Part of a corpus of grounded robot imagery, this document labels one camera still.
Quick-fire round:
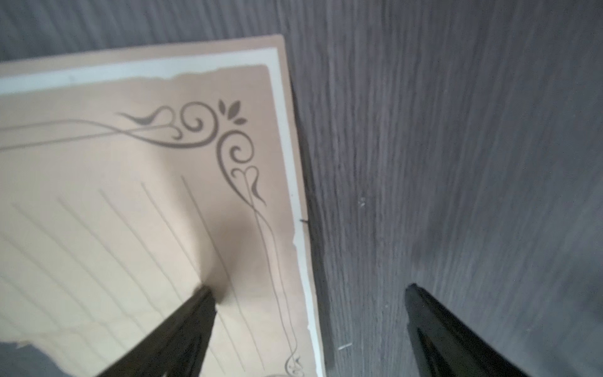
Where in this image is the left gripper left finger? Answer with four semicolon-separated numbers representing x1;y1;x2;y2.
100;286;217;376

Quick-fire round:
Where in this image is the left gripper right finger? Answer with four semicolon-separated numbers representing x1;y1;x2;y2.
405;284;527;377

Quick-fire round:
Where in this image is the cream letter paper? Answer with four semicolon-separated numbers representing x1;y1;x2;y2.
1;35;326;376

